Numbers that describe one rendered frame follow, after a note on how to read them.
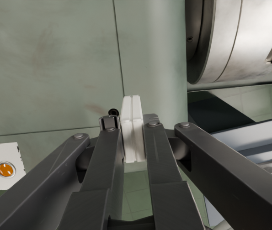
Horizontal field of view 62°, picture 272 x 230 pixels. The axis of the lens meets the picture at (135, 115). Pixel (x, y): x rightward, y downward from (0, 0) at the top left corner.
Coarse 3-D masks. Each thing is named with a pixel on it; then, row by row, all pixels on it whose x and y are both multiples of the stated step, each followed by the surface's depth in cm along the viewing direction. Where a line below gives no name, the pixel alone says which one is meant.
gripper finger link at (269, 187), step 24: (192, 144) 11; (216, 144) 11; (192, 168) 12; (216, 168) 9; (240, 168) 8; (216, 192) 10; (240, 192) 8; (264, 192) 7; (240, 216) 8; (264, 216) 7
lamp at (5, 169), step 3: (0, 165) 33; (3, 165) 33; (6, 165) 33; (0, 168) 33; (3, 168) 33; (6, 168) 33; (9, 168) 33; (0, 171) 33; (3, 171) 33; (6, 171) 33; (9, 171) 33; (12, 171) 33; (3, 174) 33; (6, 174) 33; (9, 174) 33
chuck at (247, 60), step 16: (256, 0) 29; (240, 16) 30; (256, 16) 30; (240, 32) 31; (256, 32) 31; (240, 48) 33; (256, 48) 33; (240, 64) 36; (256, 64) 36; (224, 80) 42
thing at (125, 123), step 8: (128, 96) 20; (128, 104) 18; (128, 112) 16; (120, 120) 15; (128, 120) 14; (120, 128) 14; (128, 128) 14; (128, 136) 14; (128, 144) 15; (128, 152) 15; (128, 160) 15
